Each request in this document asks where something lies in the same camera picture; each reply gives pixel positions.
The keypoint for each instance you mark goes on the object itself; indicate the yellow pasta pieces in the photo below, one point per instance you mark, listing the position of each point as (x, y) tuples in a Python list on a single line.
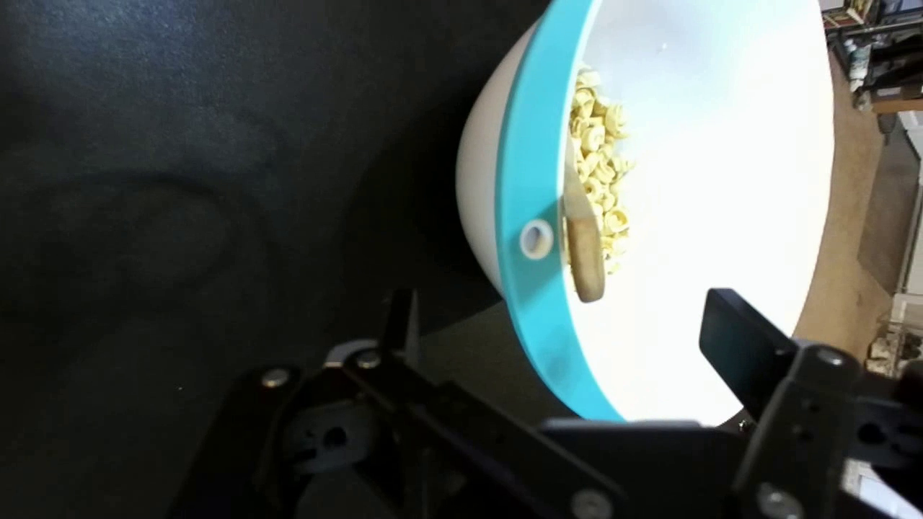
[(599, 144)]

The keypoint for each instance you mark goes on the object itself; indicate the wooden stirring spoon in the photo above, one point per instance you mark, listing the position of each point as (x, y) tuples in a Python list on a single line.
[(585, 248)]

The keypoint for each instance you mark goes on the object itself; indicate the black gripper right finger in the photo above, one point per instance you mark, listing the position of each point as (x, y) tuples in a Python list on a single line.
[(817, 433)]

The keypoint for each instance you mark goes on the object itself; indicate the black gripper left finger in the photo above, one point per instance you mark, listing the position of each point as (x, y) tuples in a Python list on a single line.
[(386, 450)]

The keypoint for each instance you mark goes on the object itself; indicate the white teal-rimmed mixing bowl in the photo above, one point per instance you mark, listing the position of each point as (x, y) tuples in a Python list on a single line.
[(722, 144)]

